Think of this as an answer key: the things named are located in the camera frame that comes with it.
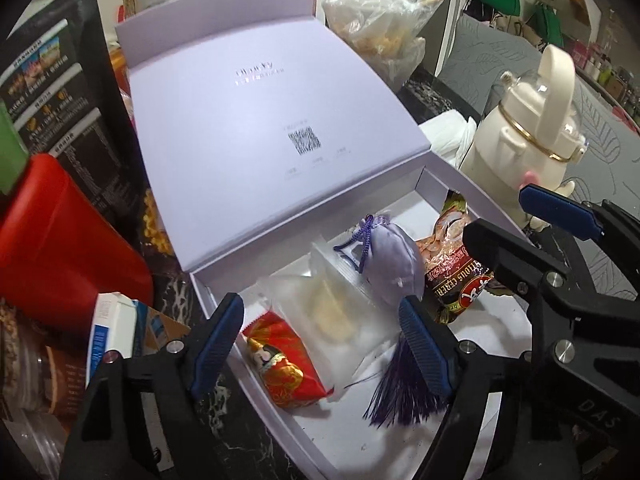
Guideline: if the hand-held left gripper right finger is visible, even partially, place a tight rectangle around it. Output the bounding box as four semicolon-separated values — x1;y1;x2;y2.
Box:
398;295;532;480

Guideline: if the red canister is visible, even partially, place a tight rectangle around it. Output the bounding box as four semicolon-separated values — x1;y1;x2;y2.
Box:
0;152;154;335

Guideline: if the red snack packet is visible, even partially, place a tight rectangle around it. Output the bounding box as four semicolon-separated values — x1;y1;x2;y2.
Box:
242;310;327;409

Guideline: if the clear bag of food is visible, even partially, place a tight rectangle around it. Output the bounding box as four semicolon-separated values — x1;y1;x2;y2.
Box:
322;0;445;92

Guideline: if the white tissue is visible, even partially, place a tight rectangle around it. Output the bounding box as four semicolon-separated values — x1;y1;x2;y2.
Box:
419;109;479;167

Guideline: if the black printed pouch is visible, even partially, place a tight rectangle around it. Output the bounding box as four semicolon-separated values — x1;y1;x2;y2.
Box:
0;0;147;242

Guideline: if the cream cartoon water bottle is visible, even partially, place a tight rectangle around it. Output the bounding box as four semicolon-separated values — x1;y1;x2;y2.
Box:
459;43;590;233

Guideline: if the purple tasselled sachet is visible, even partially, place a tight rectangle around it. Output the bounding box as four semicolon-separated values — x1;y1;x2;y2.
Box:
332;215;448;428

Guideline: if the brown snack packet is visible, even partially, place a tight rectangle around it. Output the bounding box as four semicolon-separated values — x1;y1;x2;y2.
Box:
416;189;497;327

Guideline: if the blue and white box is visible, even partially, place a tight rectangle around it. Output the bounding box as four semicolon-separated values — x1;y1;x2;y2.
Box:
86;291;152;372

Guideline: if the frosted plastic bag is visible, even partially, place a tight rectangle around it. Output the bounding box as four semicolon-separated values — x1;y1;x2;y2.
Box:
259;241;398;402

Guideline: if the lavender gift box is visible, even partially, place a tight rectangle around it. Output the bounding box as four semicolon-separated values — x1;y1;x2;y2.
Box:
114;0;536;480

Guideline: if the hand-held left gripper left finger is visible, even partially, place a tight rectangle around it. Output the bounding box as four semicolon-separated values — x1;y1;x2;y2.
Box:
60;292;246;480

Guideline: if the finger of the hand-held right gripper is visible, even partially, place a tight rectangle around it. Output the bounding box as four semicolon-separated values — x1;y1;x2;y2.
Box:
519;183;640;262
462;217;640;377

